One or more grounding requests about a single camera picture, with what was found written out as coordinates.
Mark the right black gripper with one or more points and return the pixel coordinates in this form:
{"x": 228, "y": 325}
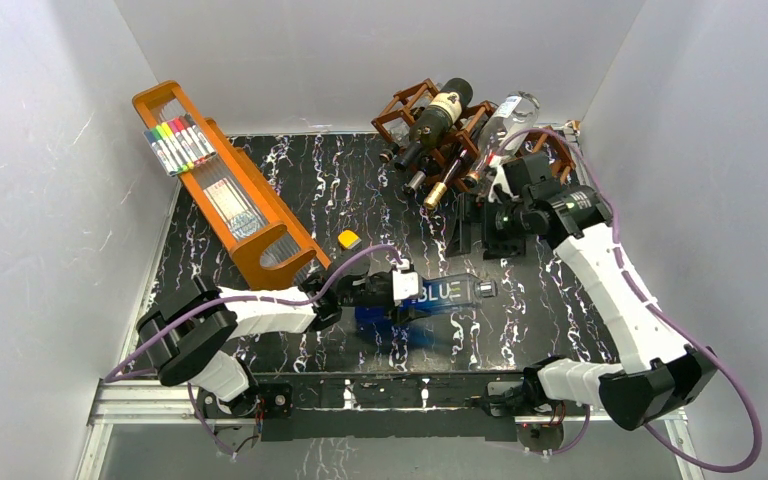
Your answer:
{"x": 470, "y": 208}

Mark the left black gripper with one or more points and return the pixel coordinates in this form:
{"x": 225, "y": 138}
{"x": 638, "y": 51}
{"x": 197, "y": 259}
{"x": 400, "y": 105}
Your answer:
{"x": 391, "y": 308}

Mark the blue square glass bottle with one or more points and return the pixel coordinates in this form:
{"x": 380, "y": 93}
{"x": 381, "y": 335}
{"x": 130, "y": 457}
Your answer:
{"x": 442, "y": 295}

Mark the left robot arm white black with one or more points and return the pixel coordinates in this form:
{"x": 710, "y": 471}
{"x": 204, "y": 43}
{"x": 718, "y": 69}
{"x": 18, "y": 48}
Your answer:
{"x": 184, "y": 338}

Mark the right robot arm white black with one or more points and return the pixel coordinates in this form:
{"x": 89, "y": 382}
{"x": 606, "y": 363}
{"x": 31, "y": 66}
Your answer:
{"x": 658, "y": 370}

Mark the gold capped wine bottle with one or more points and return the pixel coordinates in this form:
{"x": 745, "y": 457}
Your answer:
{"x": 454, "y": 170}

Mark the clear glass bottle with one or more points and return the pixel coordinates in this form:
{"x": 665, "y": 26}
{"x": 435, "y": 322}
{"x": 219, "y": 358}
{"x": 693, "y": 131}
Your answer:
{"x": 501, "y": 137}

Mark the dark green wine bottle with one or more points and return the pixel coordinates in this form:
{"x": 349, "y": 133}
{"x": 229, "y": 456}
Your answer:
{"x": 435, "y": 121}

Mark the orange wooden rack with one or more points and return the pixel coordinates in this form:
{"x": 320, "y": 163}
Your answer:
{"x": 264, "y": 239}

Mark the yellow grey small block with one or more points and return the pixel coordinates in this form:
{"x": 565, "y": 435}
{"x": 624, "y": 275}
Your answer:
{"x": 348, "y": 240}

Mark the clear packet with red label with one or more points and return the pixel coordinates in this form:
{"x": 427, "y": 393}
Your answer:
{"x": 235, "y": 208}

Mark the pack of coloured markers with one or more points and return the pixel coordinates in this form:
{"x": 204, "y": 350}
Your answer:
{"x": 180, "y": 145}

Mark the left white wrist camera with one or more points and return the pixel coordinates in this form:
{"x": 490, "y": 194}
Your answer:
{"x": 406, "y": 285}

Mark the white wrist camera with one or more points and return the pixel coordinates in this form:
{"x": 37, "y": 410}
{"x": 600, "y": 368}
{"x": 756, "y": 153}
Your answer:
{"x": 500, "y": 190}
{"x": 406, "y": 285}

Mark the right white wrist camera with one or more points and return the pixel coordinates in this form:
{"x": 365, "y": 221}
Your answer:
{"x": 500, "y": 190}

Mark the black metal base frame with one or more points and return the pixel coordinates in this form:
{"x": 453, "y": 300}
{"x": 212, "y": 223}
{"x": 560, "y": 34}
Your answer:
{"x": 483, "y": 405}

